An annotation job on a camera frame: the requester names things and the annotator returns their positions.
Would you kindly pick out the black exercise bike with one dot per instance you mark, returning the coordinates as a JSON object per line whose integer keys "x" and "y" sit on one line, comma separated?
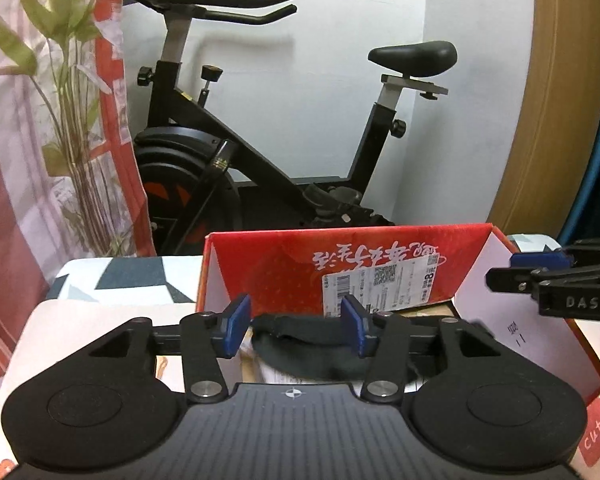
{"x": 279, "y": 114}

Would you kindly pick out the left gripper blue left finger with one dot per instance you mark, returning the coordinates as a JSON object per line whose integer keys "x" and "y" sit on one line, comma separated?
{"x": 207, "y": 337}

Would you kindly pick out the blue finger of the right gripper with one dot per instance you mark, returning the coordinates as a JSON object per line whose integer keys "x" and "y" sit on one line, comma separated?
{"x": 511, "y": 280}
{"x": 556, "y": 259}

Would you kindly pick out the black eye mask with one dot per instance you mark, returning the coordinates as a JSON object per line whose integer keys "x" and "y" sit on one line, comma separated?
{"x": 307, "y": 347}

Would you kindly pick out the patterned white table cloth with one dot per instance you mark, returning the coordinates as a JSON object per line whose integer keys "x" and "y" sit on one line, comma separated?
{"x": 90, "y": 296}

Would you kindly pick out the brown wooden door frame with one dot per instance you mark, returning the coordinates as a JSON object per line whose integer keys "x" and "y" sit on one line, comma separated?
{"x": 558, "y": 120}

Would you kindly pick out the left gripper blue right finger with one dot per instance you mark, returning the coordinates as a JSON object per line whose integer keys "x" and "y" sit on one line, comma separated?
{"x": 385, "y": 340}

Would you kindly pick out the pink printed backdrop curtain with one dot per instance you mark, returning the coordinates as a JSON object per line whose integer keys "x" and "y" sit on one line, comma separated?
{"x": 69, "y": 183}

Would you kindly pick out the red strawberry cardboard box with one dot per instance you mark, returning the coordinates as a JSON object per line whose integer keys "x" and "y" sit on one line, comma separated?
{"x": 393, "y": 269}

